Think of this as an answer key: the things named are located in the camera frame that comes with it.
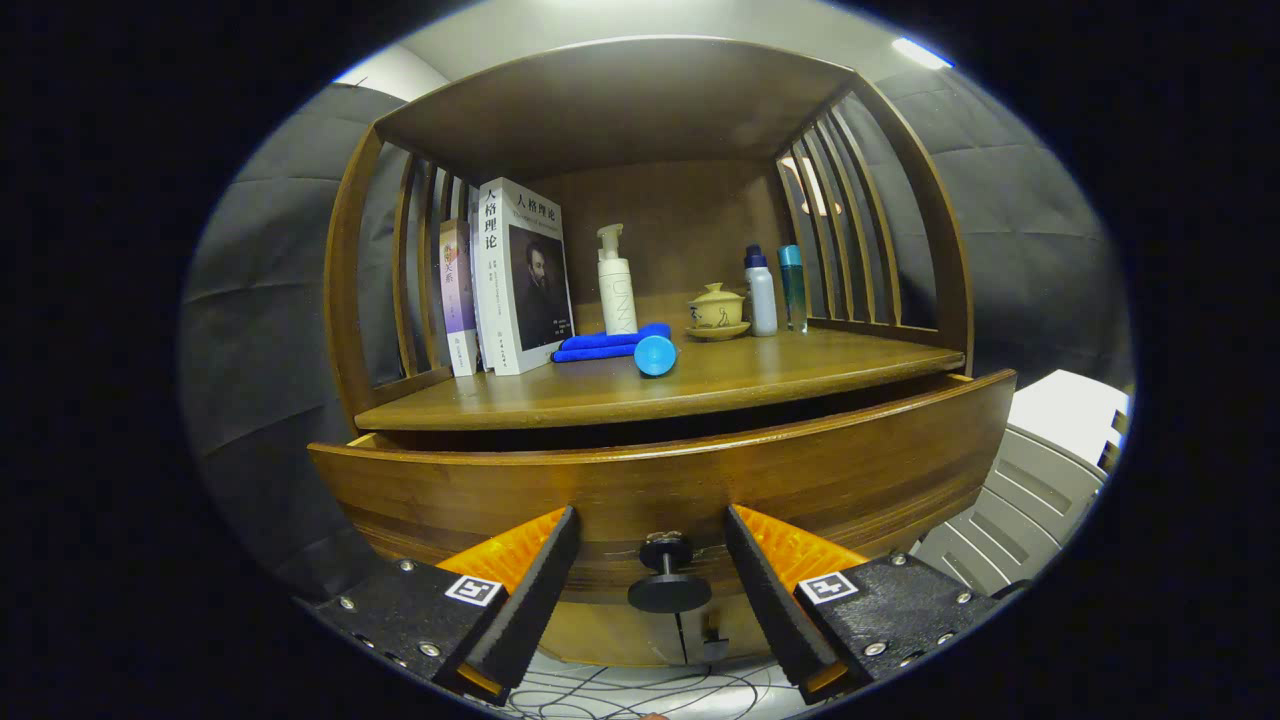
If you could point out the beige lidded tea bowl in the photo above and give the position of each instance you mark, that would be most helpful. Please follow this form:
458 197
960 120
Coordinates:
716 310

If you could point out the white bottle blue cap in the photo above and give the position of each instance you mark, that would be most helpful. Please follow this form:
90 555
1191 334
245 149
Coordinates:
762 300

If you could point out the brown wooden drawer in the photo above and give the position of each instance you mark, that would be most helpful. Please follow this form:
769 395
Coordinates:
650 490

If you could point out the white pump bottle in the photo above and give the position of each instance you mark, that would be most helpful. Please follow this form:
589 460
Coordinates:
617 295

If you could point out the brown wooden countertop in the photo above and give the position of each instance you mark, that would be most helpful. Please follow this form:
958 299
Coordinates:
750 380

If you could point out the blue folded cloth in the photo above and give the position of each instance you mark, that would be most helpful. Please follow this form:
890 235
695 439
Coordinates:
590 345

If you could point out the brown wooden cabinet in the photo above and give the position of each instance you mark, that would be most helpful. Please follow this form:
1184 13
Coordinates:
620 110

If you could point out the white drawer unit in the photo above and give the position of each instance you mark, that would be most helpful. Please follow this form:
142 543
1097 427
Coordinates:
1040 470

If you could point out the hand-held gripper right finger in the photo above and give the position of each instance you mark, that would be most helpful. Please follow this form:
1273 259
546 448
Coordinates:
770 600

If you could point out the teal clear bottle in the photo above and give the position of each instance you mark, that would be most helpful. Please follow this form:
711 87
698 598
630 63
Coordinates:
793 290

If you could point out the strip ceiling light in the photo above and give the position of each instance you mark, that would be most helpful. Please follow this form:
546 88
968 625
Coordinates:
920 52

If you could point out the beige saucer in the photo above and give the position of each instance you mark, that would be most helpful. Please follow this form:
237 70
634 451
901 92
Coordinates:
716 334

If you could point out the purple book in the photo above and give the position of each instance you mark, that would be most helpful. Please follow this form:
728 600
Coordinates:
458 290

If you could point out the white portrait book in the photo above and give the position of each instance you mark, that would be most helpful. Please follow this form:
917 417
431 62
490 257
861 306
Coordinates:
535 290

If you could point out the blue cosmetic tube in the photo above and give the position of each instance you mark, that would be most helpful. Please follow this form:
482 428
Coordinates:
655 356

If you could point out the black drawer knob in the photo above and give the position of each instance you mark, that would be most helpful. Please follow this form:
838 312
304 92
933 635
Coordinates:
668 592

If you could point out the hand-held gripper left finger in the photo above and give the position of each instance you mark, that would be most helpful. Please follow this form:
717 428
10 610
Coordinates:
530 600

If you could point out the thin white book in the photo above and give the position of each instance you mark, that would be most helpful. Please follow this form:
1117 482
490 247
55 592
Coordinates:
474 300

